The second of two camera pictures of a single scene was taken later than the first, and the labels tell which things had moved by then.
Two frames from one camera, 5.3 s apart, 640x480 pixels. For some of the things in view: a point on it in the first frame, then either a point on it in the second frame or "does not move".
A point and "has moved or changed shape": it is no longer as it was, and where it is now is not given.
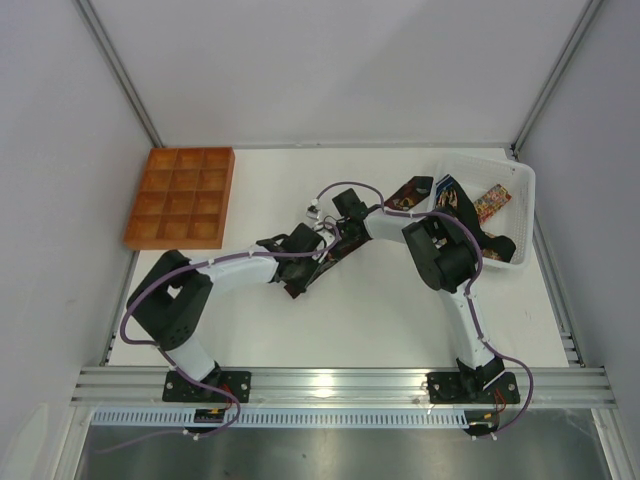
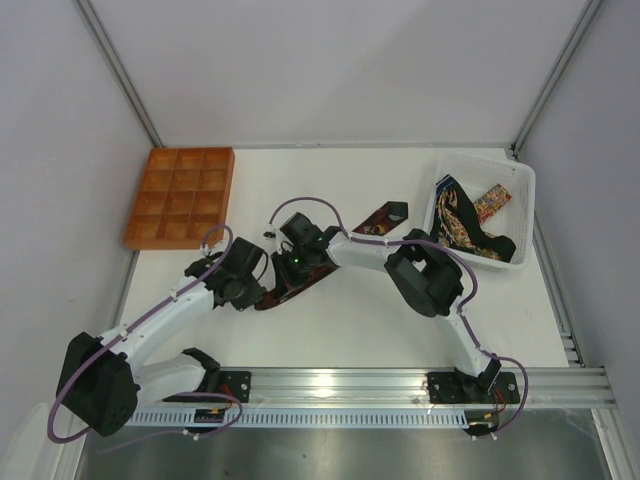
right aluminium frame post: x=577 y=37 does not move
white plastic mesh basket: x=476 y=174 does not move
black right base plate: x=449 y=388 does not move
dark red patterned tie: x=404 y=197 has moved or changed shape
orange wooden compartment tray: x=182 y=199 does not move
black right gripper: x=350 y=230 -> x=288 y=275
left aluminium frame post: x=108 y=47 does not move
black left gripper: x=310 y=270 -> x=252 y=296
